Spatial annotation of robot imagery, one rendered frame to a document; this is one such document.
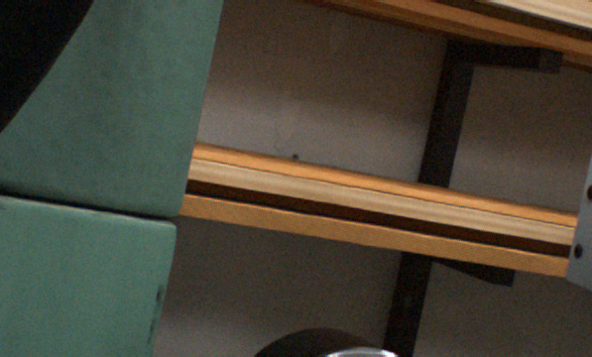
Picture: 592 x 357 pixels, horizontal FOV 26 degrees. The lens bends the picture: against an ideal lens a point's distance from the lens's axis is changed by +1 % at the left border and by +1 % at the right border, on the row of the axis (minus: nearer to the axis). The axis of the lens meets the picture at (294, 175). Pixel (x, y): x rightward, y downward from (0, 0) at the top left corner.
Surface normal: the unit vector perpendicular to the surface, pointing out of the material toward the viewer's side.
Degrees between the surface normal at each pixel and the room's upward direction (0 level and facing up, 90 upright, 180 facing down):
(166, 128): 90
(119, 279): 90
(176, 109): 90
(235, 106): 90
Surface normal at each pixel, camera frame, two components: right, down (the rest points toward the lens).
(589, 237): -0.97, -0.19
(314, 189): 0.40, 0.15
